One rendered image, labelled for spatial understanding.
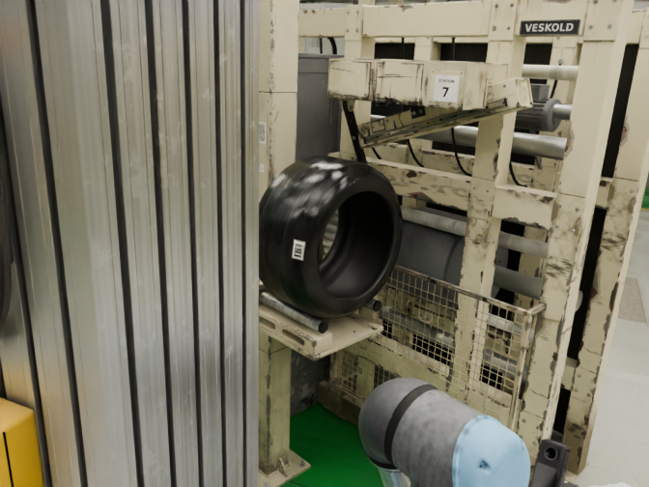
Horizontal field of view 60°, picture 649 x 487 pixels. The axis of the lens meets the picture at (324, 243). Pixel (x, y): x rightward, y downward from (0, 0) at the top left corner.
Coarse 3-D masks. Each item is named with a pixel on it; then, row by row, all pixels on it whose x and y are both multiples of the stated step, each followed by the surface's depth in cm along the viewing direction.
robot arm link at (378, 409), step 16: (384, 384) 77; (400, 384) 75; (416, 384) 74; (368, 400) 77; (384, 400) 73; (400, 400) 72; (368, 416) 75; (384, 416) 72; (368, 432) 75; (384, 432) 72; (368, 448) 79; (384, 464) 79; (384, 480) 85; (400, 480) 82
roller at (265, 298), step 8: (264, 296) 212; (272, 296) 211; (272, 304) 208; (280, 304) 206; (288, 304) 204; (280, 312) 207; (288, 312) 202; (296, 312) 200; (304, 312) 199; (296, 320) 200; (304, 320) 196; (312, 320) 194; (320, 320) 193; (312, 328) 194; (320, 328) 191
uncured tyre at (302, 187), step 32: (320, 160) 192; (352, 160) 194; (288, 192) 183; (320, 192) 178; (352, 192) 183; (384, 192) 195; (288, 224) 177; (320, 224) 177; (352, 224) 227; (384, 224) 217; (288, 256) 178; (352, 256) 227; (384, 256) 217; (288, 288) 184; (320, 288) 184; (352, 288) 217
